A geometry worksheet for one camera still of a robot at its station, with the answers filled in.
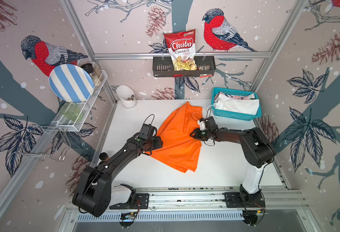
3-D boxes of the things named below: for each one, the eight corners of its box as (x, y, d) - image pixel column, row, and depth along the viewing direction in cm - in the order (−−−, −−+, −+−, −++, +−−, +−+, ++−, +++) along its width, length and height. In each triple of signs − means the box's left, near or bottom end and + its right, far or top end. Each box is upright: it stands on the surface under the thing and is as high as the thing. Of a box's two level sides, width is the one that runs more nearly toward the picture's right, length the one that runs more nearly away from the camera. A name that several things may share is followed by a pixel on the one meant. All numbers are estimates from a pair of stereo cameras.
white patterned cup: (119, 109, 118) (113, 96, 106) (123, 98, 126) (117, 84, 114) (135, 109, 118) (130, 96, 106) (137, 98, 126) (133, 84, 114)
